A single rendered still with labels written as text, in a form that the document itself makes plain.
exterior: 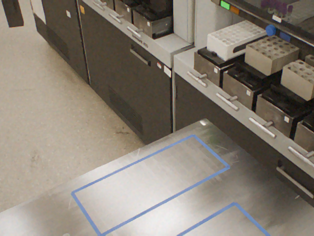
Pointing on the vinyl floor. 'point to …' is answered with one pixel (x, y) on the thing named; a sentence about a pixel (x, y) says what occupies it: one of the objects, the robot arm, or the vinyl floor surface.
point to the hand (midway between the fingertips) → (12, 9)
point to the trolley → (169, 195)
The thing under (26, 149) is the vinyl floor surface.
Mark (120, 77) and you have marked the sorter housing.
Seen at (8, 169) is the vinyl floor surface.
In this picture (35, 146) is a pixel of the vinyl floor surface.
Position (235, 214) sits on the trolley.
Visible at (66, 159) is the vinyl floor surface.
